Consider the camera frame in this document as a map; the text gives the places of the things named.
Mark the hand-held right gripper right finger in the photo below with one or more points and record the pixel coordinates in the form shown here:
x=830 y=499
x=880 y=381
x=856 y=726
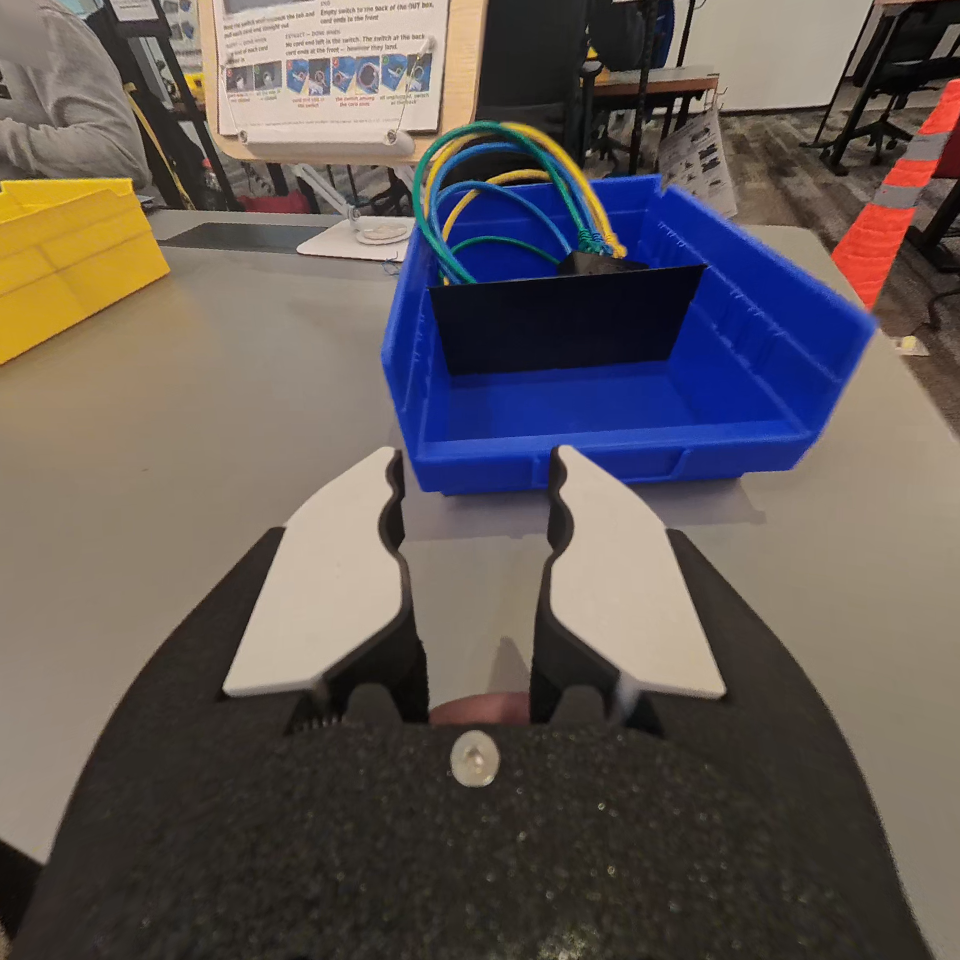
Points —
x=630 y=592

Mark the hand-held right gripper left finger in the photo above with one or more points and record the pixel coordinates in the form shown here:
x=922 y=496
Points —
x=322 y=592

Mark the blue plastic bin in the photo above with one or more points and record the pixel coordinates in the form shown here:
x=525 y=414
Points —
x=600 y=420

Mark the black network switch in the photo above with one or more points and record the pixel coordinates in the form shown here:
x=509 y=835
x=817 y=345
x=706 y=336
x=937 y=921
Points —
x=592 y=264

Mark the yellow plastic bin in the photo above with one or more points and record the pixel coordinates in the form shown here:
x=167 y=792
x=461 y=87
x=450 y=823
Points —
x=67 y=262

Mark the black blue-bin divider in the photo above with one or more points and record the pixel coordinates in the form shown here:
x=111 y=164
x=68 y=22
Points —
x=562 y=322

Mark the blue thread scrap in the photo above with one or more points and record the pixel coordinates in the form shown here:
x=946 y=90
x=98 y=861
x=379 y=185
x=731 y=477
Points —
x=390 y=264

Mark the white tablet stand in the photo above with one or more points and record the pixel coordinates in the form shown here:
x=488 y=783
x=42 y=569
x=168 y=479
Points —
x=337 y=240

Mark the hanging printed paper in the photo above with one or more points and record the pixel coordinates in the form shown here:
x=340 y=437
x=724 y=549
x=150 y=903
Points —
x=701 y=169

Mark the white sheet holder ledge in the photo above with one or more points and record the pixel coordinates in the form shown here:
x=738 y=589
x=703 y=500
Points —
x=322 y=141

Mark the orange reflective barrier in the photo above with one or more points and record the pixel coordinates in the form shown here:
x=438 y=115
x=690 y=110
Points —
x=892 y=210

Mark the black sign stand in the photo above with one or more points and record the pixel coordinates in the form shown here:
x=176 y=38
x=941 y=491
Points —
x=180 y=135

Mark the wooden board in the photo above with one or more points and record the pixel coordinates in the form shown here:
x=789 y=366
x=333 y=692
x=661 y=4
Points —
x=465 y=75

